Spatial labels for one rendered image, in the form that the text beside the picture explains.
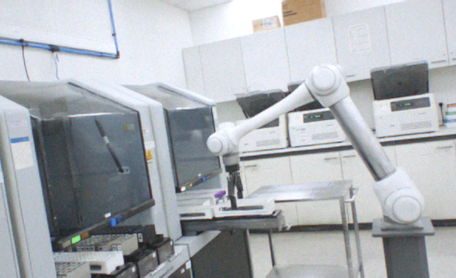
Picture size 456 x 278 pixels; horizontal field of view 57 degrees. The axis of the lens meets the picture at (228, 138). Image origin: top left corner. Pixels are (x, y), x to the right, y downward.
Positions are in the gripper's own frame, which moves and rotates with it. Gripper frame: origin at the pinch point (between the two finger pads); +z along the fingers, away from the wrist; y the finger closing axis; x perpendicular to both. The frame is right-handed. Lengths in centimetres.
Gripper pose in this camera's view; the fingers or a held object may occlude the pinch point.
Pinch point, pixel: (237, 202)
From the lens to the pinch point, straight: 215.9
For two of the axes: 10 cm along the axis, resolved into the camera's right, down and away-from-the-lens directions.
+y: 3.4, -1.0, 9.3
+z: 1.4, 9.9, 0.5
